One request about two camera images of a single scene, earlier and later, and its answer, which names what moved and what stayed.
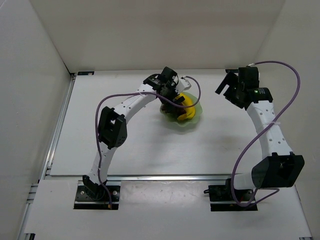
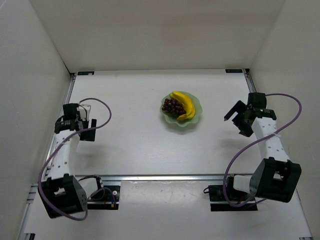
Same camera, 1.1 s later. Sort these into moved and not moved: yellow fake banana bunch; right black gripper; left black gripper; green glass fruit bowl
Moved: right black gripper; left black gripper
Not moved: yellow fake banana bunch; green glass fruit bowl
